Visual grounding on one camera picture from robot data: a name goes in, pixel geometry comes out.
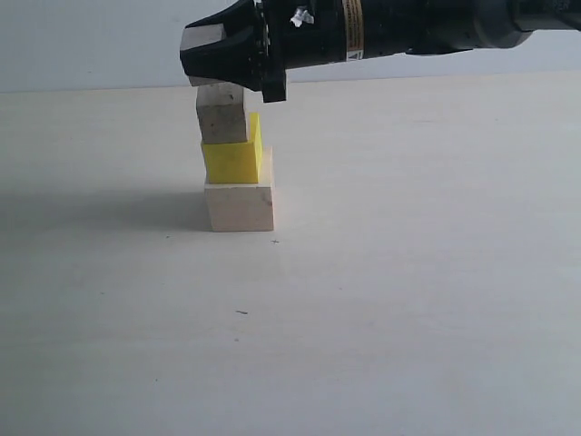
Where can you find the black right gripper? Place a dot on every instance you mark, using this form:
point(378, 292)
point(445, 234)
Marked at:
point(289, 35)

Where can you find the small pale wooden cube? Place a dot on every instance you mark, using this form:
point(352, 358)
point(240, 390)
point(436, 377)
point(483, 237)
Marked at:
point(194, 37)

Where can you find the small wooden cube with marks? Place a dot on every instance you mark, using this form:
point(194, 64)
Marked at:
point(221, 113)

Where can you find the yellow painted wooden cube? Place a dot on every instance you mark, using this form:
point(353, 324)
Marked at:
point(233, 163)

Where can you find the large natural wooden cube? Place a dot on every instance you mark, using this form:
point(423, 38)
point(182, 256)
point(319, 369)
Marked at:
point(243, 207)

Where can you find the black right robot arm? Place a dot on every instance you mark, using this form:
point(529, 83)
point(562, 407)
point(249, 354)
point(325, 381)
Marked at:
point(428, 28)

